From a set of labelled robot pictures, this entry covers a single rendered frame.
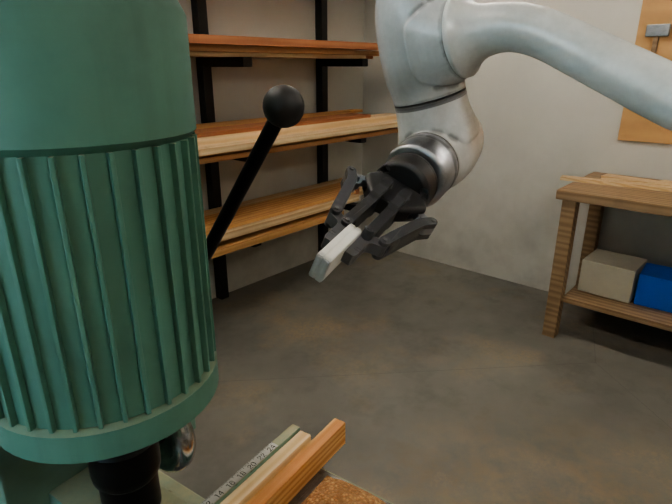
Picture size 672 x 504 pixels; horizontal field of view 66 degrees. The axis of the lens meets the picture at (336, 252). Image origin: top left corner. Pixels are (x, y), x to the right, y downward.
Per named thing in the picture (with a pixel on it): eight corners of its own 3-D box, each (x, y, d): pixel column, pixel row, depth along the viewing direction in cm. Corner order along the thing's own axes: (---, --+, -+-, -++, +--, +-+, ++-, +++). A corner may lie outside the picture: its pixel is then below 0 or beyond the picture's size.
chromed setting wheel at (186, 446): (187, 493, 64) (176, 410, 60) (125, 454, 71) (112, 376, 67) (205, 478, 67) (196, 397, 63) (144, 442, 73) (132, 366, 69)
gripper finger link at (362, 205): (396, 182, 61) (386, 175, 62) (351, 219, 53) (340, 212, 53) (384, 206, 64) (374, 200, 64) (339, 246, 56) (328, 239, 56)
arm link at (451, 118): (400, 202, 76) (378, 115, 71) (435, 167, 88) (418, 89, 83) (472, 196, 70) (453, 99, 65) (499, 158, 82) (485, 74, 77)
